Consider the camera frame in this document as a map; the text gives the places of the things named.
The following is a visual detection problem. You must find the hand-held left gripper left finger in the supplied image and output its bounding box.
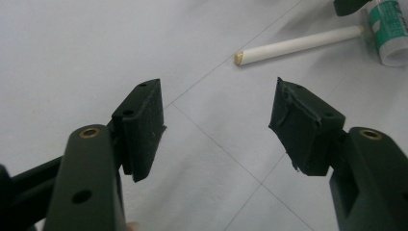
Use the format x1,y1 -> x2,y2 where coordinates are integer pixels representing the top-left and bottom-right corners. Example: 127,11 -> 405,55
42,78 -> 167,231

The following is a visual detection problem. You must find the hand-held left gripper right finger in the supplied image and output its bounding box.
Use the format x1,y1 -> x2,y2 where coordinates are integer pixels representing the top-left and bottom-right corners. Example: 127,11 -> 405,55
268,76 -> 408,231

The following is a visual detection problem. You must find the green white glue stick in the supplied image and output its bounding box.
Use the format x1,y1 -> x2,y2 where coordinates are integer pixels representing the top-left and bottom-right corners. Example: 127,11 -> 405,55
365,0 -> 408,67

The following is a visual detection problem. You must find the white paper-wrapped stick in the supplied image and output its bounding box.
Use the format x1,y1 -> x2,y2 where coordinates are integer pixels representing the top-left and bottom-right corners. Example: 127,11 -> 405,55
234,24 -> 365,67

